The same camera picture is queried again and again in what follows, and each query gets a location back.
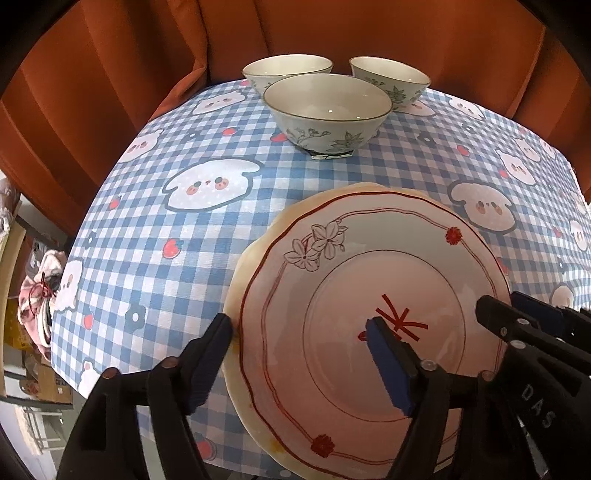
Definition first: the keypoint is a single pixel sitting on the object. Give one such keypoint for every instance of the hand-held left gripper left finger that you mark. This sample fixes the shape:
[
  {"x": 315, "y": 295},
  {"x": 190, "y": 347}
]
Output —
[{"x": 203, "y": 369}]

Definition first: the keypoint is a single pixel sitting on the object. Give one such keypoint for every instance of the floral ceramic bowl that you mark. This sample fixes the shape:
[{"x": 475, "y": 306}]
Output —
[
  {"x": 323, "y": 131},
  {"x": 397, "y": 87},
  {"x": 277, "y": 69}
]

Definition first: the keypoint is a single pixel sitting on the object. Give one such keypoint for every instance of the blue checked printed tablecloth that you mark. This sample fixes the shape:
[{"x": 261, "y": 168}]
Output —
[{"x": 184, "y": 230}]

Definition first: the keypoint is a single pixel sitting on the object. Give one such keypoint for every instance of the white plate with red lines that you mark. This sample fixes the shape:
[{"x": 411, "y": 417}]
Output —
[{"x": 323, "y": 277}]

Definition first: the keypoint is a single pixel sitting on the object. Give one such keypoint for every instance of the pink cloth bag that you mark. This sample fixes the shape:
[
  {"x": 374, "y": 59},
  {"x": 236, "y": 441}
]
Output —
[{"x": 41, "y": 286}]

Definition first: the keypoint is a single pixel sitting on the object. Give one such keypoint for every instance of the cardboard box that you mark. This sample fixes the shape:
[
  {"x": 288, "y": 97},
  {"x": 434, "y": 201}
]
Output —
[{"x": 51, "y": 383}]

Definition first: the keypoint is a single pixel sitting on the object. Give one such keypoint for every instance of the orange curtain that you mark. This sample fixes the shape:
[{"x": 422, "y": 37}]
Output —
[{"x": 115, "y": 92}]

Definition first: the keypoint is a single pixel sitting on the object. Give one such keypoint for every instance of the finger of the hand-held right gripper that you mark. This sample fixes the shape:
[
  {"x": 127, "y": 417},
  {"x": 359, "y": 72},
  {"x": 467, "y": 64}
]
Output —
[
  {"x": 501, "y": 316},
  {"x": 540, "y": 309}
]

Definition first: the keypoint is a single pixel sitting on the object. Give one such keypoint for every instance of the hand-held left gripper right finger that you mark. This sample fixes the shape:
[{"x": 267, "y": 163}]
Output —
[{"x": 392, "y": 364}]

